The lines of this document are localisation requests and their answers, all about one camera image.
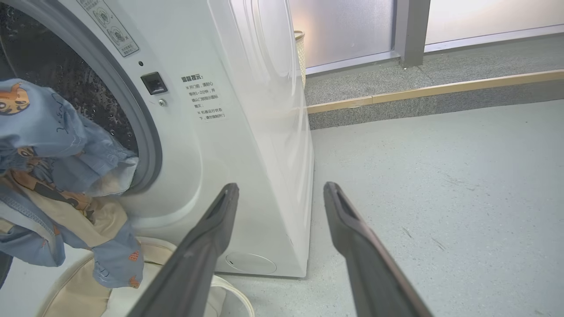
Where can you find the wooden floor edge strip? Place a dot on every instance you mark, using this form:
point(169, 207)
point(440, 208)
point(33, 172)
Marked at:
point(440, 90)

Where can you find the white washing machine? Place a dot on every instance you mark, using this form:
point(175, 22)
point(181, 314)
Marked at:
point(246, 154)

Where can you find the cream canvas laundry basket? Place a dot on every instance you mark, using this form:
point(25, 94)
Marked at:
point(79, 295)

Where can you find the round filter cover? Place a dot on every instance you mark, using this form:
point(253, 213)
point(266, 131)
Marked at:
point(251, 263)

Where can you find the grey aluminium window frame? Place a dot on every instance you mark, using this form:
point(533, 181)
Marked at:
point(412, 31)

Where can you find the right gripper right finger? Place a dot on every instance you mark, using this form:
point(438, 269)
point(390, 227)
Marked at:
point(379, 286)

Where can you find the woven wicker basket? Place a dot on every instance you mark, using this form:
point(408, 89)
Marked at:
point(300, 57)

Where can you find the pictogram instruction sticker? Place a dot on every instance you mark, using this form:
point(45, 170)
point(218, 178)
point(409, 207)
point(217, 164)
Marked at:
point(108, 26)

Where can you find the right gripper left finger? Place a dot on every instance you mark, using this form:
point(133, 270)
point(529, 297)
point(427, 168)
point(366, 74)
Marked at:
point(185, 281)

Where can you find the black round glass door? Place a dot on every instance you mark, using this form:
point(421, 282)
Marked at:
point(4, 268)

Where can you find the grey rubber door gasket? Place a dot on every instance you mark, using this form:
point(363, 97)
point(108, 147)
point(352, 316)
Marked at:
point(150, 145)

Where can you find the black door latch slot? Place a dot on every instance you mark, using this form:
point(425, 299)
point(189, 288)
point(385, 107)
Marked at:
point(154, 83)

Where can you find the steel washing drum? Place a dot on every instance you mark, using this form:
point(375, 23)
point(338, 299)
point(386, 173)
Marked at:
point(66, 75)

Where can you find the warning text label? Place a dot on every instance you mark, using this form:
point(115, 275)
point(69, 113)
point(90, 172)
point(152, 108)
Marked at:
point(204, 99)

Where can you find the blue printed children's garment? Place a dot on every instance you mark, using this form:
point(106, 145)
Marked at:
point(53, 145)

